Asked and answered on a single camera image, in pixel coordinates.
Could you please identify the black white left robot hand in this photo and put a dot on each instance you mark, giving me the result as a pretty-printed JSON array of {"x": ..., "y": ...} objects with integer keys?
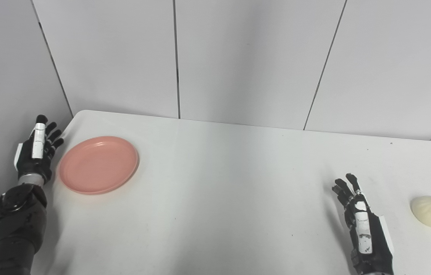
[{"x": 32, "y": 162}]

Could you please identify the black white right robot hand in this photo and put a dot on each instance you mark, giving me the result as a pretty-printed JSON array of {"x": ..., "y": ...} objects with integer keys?
[{"x": 375, "y": 248}]

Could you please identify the pink round plate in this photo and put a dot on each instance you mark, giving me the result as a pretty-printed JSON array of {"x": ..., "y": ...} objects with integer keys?
[{"x": 99, "y": 165}]

